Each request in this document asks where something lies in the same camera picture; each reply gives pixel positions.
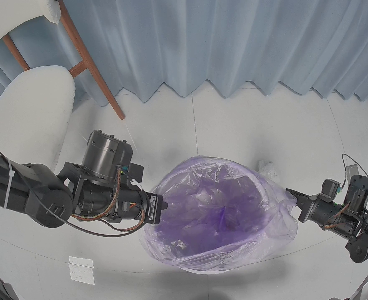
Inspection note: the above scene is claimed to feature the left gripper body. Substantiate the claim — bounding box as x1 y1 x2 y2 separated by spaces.
75 180 163 226

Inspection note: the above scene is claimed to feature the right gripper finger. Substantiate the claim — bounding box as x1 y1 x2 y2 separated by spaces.
285 188 311 203

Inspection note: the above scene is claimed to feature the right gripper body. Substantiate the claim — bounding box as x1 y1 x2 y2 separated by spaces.
297 194 348 230

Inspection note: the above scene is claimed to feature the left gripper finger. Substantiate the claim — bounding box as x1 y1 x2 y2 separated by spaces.
159 198 169 222

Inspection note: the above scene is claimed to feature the white paper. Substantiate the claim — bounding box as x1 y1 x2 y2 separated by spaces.
257 160 280 182

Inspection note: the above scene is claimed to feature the purple plastic bag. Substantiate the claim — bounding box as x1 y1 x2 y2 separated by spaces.
139 156 298 269

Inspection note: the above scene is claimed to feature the white cushioned wooden chair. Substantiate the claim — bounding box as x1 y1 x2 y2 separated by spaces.
0 0 126 176

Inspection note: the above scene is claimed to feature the pale blue curtain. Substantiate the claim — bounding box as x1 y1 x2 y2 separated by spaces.
0 0 368 109

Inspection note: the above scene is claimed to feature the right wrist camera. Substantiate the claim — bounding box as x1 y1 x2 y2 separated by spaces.
321 179 341 203

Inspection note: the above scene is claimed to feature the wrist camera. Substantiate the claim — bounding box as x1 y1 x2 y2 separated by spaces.
128 162 144 187
321 179 341 203

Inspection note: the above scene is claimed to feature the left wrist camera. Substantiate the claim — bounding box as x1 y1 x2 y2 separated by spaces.
128 162 144 187

